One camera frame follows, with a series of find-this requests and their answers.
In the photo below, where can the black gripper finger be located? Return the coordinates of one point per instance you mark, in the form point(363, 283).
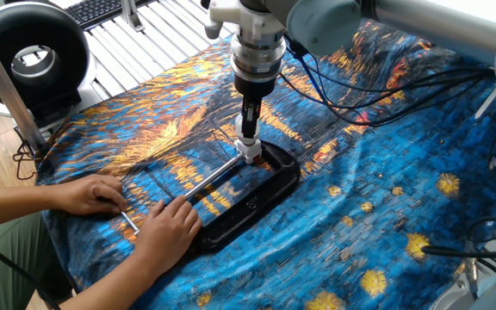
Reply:
point(251, 125)

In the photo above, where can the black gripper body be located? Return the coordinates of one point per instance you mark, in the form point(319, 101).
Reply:
point(254, 88)

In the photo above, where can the white light bulb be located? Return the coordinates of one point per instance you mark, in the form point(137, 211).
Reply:
point(238, 127)

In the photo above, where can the white socket metal rod stand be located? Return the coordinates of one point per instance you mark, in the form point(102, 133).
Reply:
point(250, 150)

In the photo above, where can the person's left forearm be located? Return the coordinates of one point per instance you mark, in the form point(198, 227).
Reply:
point(11, 206)

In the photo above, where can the person's right forearm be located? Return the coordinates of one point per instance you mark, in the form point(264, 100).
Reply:
point(114, 288)

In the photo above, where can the person's right hand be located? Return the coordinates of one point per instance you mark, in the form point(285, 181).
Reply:
point(168, 234)

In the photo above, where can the person's left hand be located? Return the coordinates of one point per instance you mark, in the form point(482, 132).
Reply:
point(88, 194)

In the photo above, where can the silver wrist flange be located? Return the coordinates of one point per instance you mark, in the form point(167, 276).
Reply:
point(256, 56)

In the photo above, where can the black plastic tray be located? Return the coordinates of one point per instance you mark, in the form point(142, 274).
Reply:
point(248, 206)

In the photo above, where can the starry night painting tablecloth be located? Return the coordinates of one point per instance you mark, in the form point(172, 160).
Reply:
point(360, 194)

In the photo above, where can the black keyboard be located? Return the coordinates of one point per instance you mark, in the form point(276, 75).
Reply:
point(97, 10)

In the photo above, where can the green trousers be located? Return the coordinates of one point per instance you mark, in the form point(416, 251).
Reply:
point(7, 267)

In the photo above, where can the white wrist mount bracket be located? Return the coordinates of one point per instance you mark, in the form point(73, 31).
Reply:
point(231, 13)

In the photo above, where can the thin aluminium post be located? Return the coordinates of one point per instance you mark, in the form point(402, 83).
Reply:
point(129, 15)

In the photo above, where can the thick aluminium post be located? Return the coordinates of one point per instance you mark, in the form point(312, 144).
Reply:
point(2, 82)

